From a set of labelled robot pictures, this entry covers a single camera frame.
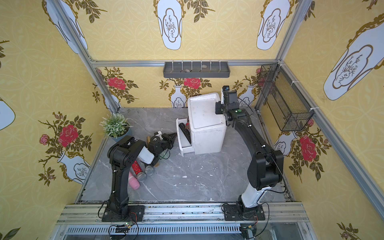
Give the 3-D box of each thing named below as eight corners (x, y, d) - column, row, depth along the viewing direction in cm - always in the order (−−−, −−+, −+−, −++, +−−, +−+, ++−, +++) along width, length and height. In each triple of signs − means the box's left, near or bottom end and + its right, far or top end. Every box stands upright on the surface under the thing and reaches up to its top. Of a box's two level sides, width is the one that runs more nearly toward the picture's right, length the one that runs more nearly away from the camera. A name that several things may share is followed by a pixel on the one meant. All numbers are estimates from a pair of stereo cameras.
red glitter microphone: (140, 183, 85) (138, 181, 82) (132, 165, 92) (130, 163, 89) (148, 179, 86) (146, 177, 84) (140, 161, 93) (138, 159, 91)
